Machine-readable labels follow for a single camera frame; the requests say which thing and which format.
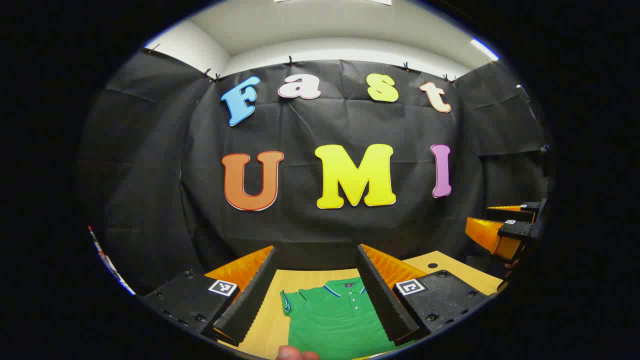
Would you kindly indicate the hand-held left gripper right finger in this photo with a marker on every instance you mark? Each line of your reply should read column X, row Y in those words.
column 382, row 300

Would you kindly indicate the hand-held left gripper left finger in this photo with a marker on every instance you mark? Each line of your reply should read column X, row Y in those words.
column 250, row 300

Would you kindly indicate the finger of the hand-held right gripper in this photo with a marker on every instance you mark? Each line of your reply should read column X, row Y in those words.
column 487, row 235
column 510, row 215

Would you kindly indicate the black backdrop cloth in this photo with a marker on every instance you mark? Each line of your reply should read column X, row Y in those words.
column 165, row 150

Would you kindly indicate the ceiling light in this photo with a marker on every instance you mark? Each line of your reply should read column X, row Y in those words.
column 484, row 49

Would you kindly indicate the green T-shirt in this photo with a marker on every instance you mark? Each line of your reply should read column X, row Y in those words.
column 330, row 325

